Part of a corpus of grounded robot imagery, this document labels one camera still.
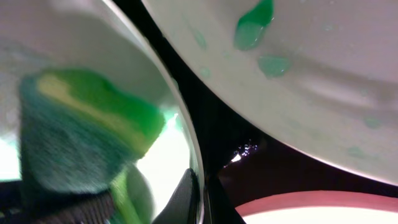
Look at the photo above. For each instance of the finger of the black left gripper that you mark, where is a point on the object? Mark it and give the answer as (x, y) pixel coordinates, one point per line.
(56, 208)

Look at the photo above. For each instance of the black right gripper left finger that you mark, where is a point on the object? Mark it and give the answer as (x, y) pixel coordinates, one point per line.
(182, 206)

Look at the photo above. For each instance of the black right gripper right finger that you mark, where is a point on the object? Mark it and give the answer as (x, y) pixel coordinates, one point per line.
(218, 208)

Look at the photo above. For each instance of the green scrubbing sponge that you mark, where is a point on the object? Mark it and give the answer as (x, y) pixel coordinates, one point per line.
(78, 131)

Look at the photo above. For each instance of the white plate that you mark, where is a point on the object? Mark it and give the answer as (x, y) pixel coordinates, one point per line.
(321, 207)

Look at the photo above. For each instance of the mint green plate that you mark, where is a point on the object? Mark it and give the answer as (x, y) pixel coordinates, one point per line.
(97, 36)

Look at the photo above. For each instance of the round black serving tray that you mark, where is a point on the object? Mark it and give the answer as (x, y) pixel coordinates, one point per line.
(249, 163)

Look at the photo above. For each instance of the pale green rear plate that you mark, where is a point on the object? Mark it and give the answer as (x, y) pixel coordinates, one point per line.
(319, 76)

